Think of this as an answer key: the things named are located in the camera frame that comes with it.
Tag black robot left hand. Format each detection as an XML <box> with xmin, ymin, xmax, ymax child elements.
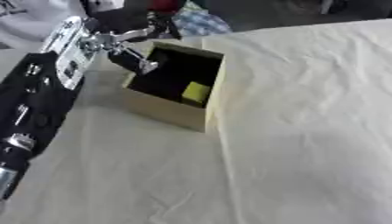
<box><xmin>87</xmin><ymin>10</ymin><xmax>184</xmax><ymax>77</ymax></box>

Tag tan cardboard box black inside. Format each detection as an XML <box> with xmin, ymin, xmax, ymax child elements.
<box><xmin>119</xmin><ymin>40</ymin><xmax>227</xmax><ymax>134</ymax></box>

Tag yellow block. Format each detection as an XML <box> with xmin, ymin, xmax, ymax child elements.
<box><xmin>178</xmin><ymin>80</ymin><xmax>214</xmax><ymax>107</ymax></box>

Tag blue white checked bag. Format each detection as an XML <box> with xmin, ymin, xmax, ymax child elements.
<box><xmin>171</xmin><ymin>2</ymin><xmax>235</xmax><ymax>38</ymax></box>

